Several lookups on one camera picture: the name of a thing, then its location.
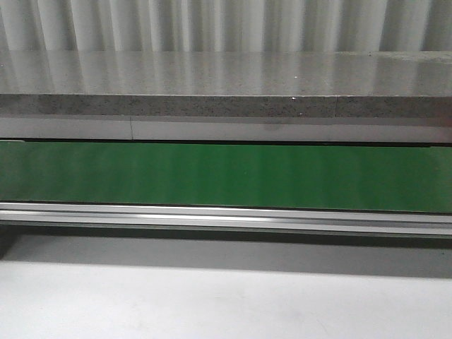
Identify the grey speckled stone counter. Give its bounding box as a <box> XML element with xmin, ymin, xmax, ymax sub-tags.
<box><xmin>0</xmin><ymin>51</ymin><xmax>452</xmax><ymax>145</ymax></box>

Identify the green conveyor belt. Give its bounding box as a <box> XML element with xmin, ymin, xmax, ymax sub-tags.
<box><xmin>1</xmin><ymin>141</ymin><xmax>451</xmax><ymax>213</ymax></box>

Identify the white pleated curtain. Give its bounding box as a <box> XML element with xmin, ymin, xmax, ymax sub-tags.
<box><xmin>1</xmin><ymin>1</ymin><xmax>451</xmax><ymax>52</ymax></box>

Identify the aluminium conveyor frame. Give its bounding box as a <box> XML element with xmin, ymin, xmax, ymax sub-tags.
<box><xmin>1</xmin><ymin>202</ymin><xmax>451</xmax><ymax>239</ymax></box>

